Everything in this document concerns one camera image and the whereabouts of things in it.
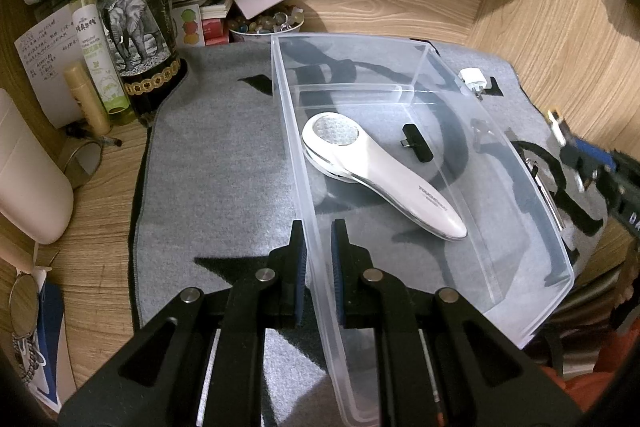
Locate white bowl of stones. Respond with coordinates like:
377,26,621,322
227,7,306,44

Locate white charger cube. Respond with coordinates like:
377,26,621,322
459,67,488,100

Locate beige mug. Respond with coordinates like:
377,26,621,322
0,88,75,245

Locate handwritten paper note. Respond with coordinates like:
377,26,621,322
14,7,93,130

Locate black watch strap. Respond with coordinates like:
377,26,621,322
510,139,606,238

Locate small black USB adapter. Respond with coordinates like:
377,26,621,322
401,123,434,164

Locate beige tube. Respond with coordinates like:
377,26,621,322
63,61,112,136

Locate orange clothing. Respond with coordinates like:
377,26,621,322
540,337,640,427

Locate grey mat with black letters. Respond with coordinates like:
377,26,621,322
131,38,608,427

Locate red box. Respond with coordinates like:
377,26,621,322
202,17,231,45

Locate green spray bottle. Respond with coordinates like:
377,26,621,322
70,0,137,126

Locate clear plastic storage bin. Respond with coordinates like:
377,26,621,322
270,34,576,425

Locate white handheld electric device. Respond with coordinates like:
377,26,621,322
301,112,468,241

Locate small round mirror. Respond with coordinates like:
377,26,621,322
56,138,108,190

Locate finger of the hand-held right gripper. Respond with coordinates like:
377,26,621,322
575,138,617,171
560,146,607,194

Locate white box with coloured circles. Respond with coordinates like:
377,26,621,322
172,4,206,46

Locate blue book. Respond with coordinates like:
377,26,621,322
30,279,66,413

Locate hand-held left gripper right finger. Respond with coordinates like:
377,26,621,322
331,219,583,427

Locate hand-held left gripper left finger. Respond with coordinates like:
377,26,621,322
59,220,307,427

